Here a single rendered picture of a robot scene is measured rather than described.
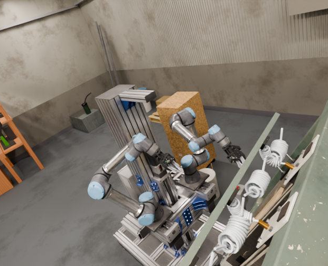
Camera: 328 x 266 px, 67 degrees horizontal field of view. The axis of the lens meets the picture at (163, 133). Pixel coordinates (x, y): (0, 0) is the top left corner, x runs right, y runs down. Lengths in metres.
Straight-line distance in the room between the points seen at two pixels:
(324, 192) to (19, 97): 7.58
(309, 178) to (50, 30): 7.87
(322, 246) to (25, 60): 7.72
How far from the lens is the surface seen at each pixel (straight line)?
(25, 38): 8.00
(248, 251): 1.53
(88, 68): 8.48
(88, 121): 7.31
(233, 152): 1.68
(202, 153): 2.19
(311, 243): 0.68
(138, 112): 1.93
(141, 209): 1.85
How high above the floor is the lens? 2.50
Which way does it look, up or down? 27 degrees down
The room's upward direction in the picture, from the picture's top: 20 degrees counter-clockwise
